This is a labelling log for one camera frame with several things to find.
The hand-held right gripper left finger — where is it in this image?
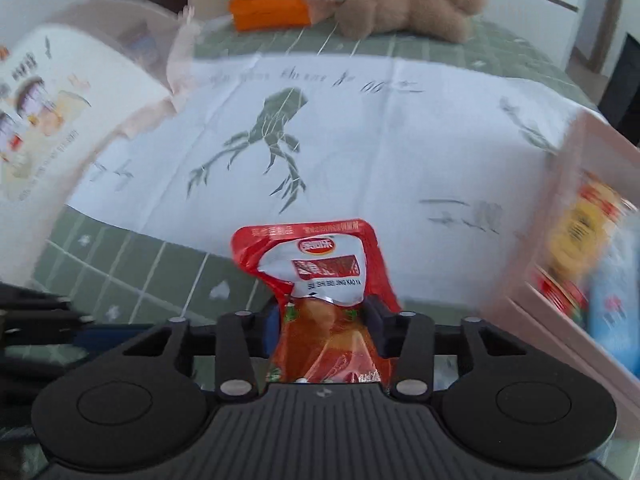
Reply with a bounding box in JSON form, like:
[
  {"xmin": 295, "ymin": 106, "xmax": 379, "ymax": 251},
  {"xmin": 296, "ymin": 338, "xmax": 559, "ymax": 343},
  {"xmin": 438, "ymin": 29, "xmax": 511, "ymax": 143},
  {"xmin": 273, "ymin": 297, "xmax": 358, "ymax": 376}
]
[{"xmin": 120, "ymin": 305, "xmax": 281, "ymax": 404}]

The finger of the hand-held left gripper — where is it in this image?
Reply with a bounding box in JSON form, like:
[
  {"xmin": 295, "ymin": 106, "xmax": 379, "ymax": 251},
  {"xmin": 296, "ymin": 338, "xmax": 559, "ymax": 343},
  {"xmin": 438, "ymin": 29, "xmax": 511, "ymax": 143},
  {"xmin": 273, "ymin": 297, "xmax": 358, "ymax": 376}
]
[
  {"xmin": 0, "ymin": 325, "xmax": 151, "ymax": 384},
  {"xmin": 0, "ymin": 283, "xmax": 96, "ymax": 334}
]

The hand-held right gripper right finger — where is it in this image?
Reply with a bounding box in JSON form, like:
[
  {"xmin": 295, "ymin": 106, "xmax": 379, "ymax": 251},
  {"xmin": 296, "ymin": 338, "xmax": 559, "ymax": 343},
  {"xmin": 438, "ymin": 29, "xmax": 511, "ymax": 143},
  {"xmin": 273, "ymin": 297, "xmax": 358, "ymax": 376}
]
[{"xmin": 364, "ymin": 296, "xmax": 534, "ymax": 404}]

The red silver snack packet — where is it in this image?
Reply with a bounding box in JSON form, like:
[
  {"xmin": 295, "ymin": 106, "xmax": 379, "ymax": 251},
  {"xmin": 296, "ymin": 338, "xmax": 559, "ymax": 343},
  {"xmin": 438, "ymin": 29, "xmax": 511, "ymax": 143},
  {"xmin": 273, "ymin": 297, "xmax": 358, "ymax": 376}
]
[{"xmin": 230, "ymin": 218, "xmax": 404, "ymax": 385}]

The red white striped snack packet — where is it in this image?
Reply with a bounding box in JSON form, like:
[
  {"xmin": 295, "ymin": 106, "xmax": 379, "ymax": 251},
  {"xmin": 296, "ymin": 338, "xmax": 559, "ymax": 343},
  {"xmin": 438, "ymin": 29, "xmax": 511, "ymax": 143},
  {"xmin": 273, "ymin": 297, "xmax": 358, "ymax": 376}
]
[{"xmin": 533, "ymin": 263, "xmax": 590, "ymax": 326}]

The pink cardboard box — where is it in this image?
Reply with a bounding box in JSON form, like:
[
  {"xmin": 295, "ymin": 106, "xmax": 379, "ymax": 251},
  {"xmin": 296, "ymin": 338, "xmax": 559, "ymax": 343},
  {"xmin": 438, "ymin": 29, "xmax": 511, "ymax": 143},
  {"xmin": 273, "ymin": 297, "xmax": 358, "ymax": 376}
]
[{"xmin": 500, "ymin": 108, "xmax": 640, "ymax": 411}]

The red yellow snack packet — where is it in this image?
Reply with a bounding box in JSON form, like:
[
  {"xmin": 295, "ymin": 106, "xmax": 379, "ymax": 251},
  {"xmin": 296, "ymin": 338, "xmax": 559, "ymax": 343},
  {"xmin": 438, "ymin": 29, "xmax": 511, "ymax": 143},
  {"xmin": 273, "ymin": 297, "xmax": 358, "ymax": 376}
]
[{"xmin": 546, "ymin": 172, "xmax": 626, "ymax": 281}]

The blue cartoon snack packet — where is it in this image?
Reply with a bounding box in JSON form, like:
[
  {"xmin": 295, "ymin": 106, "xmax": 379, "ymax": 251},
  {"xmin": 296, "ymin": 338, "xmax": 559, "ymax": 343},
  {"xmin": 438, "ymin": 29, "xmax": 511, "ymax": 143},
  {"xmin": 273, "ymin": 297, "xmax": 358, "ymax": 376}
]
[{"xmin": 586, "ymin": 240, "xmax": 640, "ymax": 366}]

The white printed paper sheet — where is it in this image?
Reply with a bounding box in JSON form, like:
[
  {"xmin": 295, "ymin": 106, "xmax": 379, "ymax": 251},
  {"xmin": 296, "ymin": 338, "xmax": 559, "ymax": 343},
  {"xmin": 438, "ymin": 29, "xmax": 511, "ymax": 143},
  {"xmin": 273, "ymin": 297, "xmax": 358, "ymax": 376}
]
[{"xmin": 65, "ymin": 53, "xmax": 607, "ymax": 311}]

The white printed bag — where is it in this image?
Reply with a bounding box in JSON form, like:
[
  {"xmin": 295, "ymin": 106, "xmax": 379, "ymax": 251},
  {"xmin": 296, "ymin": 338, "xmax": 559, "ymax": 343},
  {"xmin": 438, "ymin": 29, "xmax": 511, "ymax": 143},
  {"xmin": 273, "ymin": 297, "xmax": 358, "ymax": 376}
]
[{"xmin": 0, "ymin": 0, "xmax": 187, "ymax": 286}]

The brown plush toy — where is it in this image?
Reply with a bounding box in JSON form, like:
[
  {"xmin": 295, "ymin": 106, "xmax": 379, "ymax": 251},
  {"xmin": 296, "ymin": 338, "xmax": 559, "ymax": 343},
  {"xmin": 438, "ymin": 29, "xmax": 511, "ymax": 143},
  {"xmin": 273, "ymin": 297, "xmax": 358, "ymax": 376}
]
[{"xmin": 303, "ymin": 0, "xmax": 489, "ymax": 44}]

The orange plush carrot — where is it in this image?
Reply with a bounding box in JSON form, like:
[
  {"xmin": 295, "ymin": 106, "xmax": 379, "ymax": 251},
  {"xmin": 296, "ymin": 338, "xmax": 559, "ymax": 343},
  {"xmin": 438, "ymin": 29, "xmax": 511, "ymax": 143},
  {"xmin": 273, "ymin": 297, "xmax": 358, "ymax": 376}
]
[{"xmin": 229, "ymin": 0, "xmax": 313, "ymax": 32}]

